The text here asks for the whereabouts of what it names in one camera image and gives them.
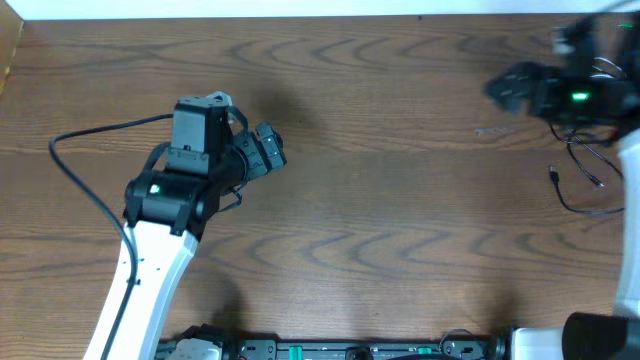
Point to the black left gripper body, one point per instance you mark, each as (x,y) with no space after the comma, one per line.
(255,156)

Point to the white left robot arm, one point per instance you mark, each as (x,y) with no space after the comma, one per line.
(165,216)

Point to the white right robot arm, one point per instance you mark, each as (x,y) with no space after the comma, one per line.
(615,335)

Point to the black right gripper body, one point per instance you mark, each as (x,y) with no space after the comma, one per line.
(538,93)

